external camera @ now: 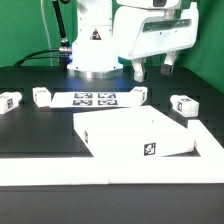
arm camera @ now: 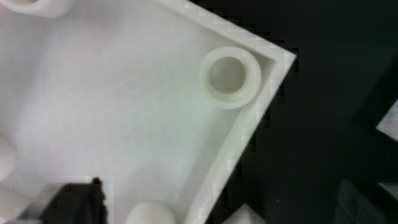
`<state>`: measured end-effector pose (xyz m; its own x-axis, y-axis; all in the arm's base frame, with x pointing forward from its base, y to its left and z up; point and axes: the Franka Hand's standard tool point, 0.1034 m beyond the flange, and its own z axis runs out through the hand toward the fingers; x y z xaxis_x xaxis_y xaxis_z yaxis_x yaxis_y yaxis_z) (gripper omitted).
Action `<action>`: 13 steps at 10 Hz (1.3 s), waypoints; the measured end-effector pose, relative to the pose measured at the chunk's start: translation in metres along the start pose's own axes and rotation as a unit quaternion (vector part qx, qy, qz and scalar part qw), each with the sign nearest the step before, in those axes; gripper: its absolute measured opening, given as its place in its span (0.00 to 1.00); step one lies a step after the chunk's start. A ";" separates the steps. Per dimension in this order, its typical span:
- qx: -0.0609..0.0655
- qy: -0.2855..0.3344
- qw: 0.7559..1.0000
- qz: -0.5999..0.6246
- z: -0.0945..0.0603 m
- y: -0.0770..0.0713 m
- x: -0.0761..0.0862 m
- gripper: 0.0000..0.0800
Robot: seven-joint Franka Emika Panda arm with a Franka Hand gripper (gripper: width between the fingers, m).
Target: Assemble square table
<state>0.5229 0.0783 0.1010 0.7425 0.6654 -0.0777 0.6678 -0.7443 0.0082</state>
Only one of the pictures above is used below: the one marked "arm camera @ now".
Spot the white L-shaped obstacle fence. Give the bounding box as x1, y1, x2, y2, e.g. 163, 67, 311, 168
222, 204, 266, 224

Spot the white square tabletop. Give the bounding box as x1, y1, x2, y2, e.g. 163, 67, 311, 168
0, 0, 295, 224

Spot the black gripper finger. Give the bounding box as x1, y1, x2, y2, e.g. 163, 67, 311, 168
16, 176, 113, 224

